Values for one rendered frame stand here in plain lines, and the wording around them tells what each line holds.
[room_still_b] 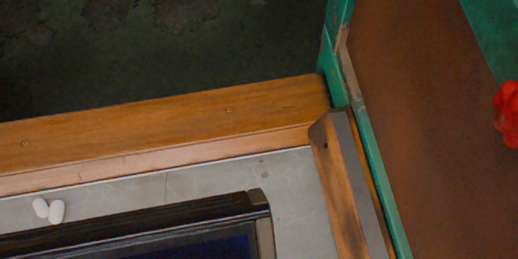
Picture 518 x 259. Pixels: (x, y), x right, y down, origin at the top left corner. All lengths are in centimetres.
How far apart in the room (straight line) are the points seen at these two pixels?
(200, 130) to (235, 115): 6
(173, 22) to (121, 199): 116
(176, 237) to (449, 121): 26
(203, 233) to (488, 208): 23
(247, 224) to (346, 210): 31
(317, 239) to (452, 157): 35
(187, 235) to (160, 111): 46
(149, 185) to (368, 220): 34
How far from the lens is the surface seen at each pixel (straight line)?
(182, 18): 197
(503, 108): 38
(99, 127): 91
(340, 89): 85
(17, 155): 93
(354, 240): 74
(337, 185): 77
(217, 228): 46
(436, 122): 56
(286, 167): 87
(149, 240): 46
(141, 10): 201
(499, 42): 41
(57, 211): 88
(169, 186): 87
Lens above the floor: 155
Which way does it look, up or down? 62 degrees down
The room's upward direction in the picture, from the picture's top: straight up
